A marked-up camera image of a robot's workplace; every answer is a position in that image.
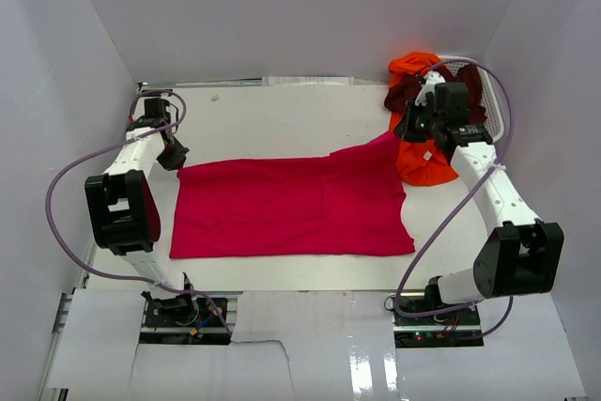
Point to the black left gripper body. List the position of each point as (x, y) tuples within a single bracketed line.
[(173, 155)]

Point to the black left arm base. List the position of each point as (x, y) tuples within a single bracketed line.
[(187, 321)]

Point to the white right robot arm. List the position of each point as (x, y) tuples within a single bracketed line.
[(521, 254)]

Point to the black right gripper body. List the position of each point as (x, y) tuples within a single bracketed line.
[(425, 122)]

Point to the dark maroon t shirt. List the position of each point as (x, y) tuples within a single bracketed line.
[(408, 87)]

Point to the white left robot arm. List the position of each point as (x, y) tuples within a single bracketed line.
[(124, 215)]

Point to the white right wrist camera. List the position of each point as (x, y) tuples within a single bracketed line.
[(427, 84)]

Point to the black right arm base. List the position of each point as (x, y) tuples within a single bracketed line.
[(457, 329)]

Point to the magenta t shirt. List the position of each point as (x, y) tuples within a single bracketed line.
[(346, 203)]

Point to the orange t shirt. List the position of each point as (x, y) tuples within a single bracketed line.
[(418, 164)]

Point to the white plastic basket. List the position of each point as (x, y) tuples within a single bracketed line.
[(493, 118)]

